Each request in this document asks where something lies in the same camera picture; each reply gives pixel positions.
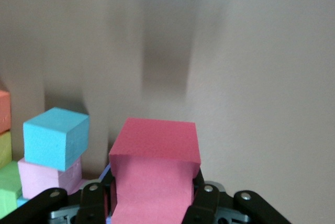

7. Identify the green foam cube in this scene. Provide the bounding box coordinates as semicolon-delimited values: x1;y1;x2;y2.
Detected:
0;160;23;221

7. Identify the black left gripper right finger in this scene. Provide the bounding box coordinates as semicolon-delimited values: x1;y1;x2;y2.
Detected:
183;169;293;224

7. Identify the orange foam cube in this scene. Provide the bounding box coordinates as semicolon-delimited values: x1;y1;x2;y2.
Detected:
0;89;12;135

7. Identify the red foam cube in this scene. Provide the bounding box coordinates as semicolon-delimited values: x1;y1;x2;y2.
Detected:
108;117;202;224

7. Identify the purple foam cube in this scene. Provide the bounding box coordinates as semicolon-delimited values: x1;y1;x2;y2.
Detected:
100;165;112;181

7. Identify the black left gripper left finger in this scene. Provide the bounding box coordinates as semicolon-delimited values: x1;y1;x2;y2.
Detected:
0;175;116;224

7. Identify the yellow foam cube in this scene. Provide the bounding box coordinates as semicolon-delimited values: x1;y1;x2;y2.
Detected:
0;130;13;169

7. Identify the cyan foam cube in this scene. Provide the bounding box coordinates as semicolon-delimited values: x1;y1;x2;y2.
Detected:
17;196;30;208
23;107;90;172

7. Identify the pink foam cube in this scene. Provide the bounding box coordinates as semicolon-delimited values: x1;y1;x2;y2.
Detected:
17;155;82;200

